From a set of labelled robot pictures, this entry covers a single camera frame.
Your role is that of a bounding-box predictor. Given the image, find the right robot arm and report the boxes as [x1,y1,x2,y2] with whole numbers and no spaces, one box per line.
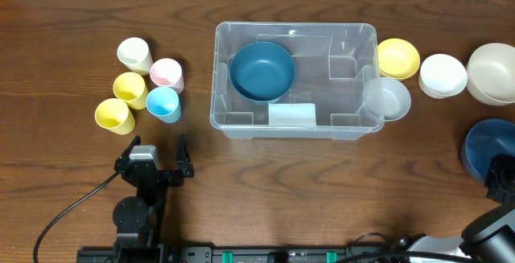
[408,154,514,263]

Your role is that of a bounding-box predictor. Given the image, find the yellow plastic cup lower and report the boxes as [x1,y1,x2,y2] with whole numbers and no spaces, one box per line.
[94,98,135,135]

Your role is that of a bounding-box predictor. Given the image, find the black cable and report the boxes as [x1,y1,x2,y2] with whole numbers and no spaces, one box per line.
[33,171,121,263]
[345,232,480,263]

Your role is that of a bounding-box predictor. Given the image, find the beige large bowl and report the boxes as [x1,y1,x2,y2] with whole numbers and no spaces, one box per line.
[466,43,514,106]

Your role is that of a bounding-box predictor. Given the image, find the dark blue large bowl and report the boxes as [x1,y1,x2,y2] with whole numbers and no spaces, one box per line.
[229,42,297,104]

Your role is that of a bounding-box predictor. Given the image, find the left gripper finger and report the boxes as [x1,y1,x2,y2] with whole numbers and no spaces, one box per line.
[119,135,141,160]
[175,134,194,171]

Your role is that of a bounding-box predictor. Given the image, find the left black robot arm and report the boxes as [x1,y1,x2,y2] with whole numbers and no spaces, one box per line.
[113,136,194,248]

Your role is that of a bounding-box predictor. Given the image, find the white label on bin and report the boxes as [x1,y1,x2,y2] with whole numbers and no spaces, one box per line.
[269,103,316,128]

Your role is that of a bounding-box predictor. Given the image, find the yellow plastic cup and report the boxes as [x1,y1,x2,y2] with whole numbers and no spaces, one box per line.
[94,98,135,135]
[113,72,149,109]

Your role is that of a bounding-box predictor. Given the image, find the clear plastic storage bin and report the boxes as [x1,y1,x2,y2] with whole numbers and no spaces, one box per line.
[210,22,385,140]

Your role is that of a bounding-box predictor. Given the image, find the right black cable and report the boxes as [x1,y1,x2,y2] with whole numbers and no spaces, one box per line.
[345,232,480,263]

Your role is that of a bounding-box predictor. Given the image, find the pink plastic cup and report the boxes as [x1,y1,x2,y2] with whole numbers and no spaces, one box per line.
[150,58,184,94]

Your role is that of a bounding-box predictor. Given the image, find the white small bowl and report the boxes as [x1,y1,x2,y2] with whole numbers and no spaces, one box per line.
[418,54,468,99]

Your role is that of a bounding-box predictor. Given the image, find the yellow plastic cup upper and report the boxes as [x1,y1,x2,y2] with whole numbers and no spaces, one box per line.
[113,72,149,109]

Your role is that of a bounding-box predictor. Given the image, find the left black cable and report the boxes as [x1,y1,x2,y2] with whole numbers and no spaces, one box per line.
[33,171,121,263]

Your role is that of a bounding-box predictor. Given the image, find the light blue plastic cup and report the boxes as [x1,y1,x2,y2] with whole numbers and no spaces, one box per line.
[146,87,182,124]

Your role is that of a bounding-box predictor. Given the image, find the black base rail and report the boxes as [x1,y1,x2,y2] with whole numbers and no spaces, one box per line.
[76,245,381,263]

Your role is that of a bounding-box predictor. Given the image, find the grey small bowl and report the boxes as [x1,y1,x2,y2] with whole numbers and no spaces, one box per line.
[364,77,411,121]

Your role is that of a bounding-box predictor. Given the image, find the cream plastic cup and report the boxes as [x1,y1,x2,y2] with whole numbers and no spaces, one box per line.
[117,37,154,76]

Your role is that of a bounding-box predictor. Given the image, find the yellow small bowl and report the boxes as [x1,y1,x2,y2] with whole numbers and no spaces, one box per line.
[377,38,421,80]

